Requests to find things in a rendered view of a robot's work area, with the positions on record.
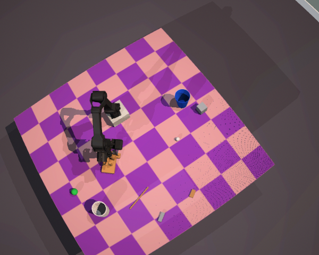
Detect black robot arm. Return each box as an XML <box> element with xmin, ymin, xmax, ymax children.
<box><xmin>90</xmin><ymin>91</ymin><xmax>121</xmax><ymax>163</ymax></box>

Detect orange rectangular block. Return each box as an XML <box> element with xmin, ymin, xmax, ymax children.
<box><xmin>189</xmin><ymin>189</ymin><xmax>196</xmax><ymax>198</ymax></box>

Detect white mug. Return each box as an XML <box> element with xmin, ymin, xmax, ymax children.
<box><xmin>92</xmin><ymin>201</ymin><xmax>110</xmax><ymax>217</ymax></box>

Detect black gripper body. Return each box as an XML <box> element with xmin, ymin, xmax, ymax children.
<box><xmin>106</xmin><ymin>139</ymin><xmax>123</xmax><ymax>150</ymax></box>

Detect blue cup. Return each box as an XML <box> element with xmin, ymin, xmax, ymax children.
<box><xmin>175</xmin><ymin>89</ymin><xmax>190</xmax><ymax>108</ymax></box>

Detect green ball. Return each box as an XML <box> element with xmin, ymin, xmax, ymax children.
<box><xmin>71</xmin><ymin>188</ymin><xmax>78</xmax><ymax>195</ymax></box>

